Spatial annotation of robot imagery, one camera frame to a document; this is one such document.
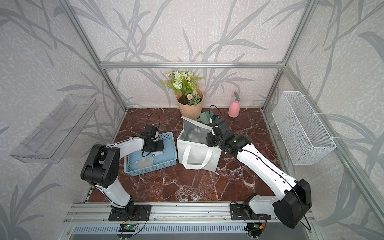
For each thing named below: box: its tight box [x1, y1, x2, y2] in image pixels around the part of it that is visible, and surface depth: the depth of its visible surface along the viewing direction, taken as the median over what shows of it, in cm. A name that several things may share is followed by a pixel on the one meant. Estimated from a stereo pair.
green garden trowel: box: [194, 110, 214, 125], surface depth 118 cm
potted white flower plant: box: [159, 70, 204, 120], surface depth 97 cm
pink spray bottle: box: [228, 91, 241, 118], surface depth 111 cm
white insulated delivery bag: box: [177, 116, 222, 173], surface depth 76 cm
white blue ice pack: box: [151, 151, 164, 157], surface depth 93 cm
